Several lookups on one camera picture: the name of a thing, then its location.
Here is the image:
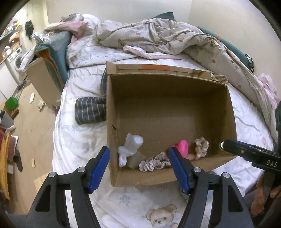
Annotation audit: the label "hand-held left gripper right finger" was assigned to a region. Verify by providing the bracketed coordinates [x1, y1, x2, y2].
[169, 146, 255, 228]

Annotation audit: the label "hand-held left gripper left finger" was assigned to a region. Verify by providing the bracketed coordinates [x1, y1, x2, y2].
[24, 146, 110, 228]

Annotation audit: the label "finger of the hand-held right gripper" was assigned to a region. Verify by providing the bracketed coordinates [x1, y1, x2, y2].
[221, 140, 267, 163]

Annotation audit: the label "pink rubber duck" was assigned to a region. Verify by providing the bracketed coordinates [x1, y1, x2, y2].
[173, 140, 196, 161]

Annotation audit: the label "mauve lace scrunchie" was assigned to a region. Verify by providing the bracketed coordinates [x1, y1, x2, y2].
[139, 152, 172, 172]

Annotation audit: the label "cream lace scrunchie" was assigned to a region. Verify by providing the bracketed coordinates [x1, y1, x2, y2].
[194, 137, 209, 159]

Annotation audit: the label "white sock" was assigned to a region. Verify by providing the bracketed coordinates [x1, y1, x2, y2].
[117, 133, 144, 167]

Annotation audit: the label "brown cardboard box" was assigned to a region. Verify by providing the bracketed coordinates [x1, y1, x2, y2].
[105, 61, 238, 187]

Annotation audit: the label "person's right hand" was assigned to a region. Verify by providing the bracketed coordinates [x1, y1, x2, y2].
[250, 173, 281, 216]

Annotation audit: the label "white floral bed sheet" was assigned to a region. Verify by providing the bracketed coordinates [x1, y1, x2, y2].
[52, 14, 275, 228]

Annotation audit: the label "grey striped garment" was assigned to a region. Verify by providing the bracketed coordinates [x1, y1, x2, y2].
[75, 68, 108, 126]

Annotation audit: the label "light pink garment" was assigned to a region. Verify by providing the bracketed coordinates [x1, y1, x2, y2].
[257, 73, 279, 106]

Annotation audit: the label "dark slipper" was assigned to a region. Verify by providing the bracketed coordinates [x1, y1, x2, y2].
[14, 149, 23, 172]

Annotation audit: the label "yellow wooden chair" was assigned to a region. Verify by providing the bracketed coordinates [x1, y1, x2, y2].
[0, 129, 18, 200]

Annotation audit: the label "teal pillow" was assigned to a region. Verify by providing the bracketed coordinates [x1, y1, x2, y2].
[151, 12, 176, 21]
[198, 26, 255, 73]

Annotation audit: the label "beige bedside cabinet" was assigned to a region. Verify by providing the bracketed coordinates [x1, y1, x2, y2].
[26, 57, 64, 110]

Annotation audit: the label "grey bin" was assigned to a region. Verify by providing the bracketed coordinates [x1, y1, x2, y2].
[0, 111, 14, 128]

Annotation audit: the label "green bucket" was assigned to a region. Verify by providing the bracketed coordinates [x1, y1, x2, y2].
[5, 96, 19, 109]

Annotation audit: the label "teal padded headboard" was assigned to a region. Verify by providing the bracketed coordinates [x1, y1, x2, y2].
[36, 31, 73, 88]

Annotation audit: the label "pink-edged white cloth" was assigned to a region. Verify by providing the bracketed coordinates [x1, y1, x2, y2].
[123, 45, 189, 60]

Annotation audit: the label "beige patterned quilt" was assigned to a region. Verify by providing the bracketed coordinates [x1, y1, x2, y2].
[95, 19, 279, 143]

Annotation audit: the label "pile of plastic bags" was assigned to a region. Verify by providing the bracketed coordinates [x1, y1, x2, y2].
[20, 32, 51, 71]

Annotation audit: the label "white washing machine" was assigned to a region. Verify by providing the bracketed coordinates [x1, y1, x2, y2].
[4, 47, 24, 75]

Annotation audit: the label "pink and white garment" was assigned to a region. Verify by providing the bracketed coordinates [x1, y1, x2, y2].
[44, 13, 88, 42]

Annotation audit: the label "cluttered wall shelves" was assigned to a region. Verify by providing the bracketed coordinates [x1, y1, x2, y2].
[0, 19, 23, 47]

